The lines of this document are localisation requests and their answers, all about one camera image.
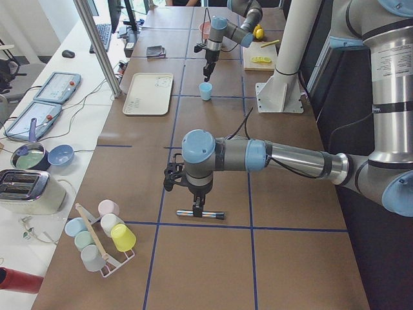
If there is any teach pendant far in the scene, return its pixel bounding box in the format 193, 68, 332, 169
34, 72, 81, 105

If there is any white steel toaster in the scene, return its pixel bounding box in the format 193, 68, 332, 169
1, 169, 66, 215

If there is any lemon slices row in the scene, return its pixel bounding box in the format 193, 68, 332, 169
250, 56, 272, 64

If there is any white cup on rack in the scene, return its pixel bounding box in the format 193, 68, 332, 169
100, 213, 124, 238

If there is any bamboo cutting board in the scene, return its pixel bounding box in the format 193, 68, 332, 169
242, 42, 277, 71

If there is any cream bear serving tray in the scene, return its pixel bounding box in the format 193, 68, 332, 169
123, 73, 174, 116

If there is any teach pendant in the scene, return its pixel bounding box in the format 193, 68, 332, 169
34, 72, 81, 105
4, 101, 62, 141

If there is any yellow plastic knife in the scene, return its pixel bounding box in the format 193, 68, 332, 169
260, 39, 280, 48

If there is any grey folded cloth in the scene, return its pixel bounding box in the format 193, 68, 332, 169
146, 45, 166, 58

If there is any black computer mouse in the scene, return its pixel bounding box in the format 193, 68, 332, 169
61, 50, 76, 59

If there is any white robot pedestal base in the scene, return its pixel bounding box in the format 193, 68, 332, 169
256, 0, 321, 113

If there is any yellow cup on rack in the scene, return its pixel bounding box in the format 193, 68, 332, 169
111, 223, 136, 252

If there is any blue cup on rack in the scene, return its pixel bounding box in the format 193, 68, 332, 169
65, 217, 88, 238

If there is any grey cup on rack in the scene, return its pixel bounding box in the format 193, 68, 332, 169
81, 244, 106, 272

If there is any pink bowl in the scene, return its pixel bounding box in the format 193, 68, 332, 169
199, 21, 210, 40

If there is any red bottle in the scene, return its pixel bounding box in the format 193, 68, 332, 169
1, 267, 44, 294

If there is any steel muddler black cap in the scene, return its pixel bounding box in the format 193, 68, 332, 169
176, 210, 225, 220

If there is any yellow lemon lower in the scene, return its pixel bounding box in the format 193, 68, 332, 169
256, 29, 265, 40

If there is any pink cup on rack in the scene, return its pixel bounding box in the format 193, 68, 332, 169
97, 199, 120, 217

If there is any aluminium frame post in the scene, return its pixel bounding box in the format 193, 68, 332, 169
74, 0, 121, 98

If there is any yellow lemon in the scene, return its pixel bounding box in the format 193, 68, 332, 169
253, 24, 262, 37
256, 29, 265, 40

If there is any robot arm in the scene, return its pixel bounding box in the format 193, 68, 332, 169
196, 0, 263, 82
164, 1, 412, 217

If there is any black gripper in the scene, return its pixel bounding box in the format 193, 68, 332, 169
186, 176, 213, 216
203, 49, 220, 82

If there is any blue bowl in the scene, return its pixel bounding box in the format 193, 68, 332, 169
48, 145, 74, 167

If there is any green cup on rack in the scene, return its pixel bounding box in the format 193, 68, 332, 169
74, 231, 95, 252

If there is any teach pendant near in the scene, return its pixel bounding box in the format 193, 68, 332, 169
4, 101, 62, 141

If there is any dark blue saucepan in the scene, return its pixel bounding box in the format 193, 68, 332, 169
10, 118, 50, 171

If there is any black keyboard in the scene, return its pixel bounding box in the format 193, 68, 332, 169
96, 23, 112, 52

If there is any light blue plastic cup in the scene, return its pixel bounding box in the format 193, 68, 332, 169
199, 82, 212, 101

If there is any yellow lemon middle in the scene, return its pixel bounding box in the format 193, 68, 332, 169
253, 24, 262, 37

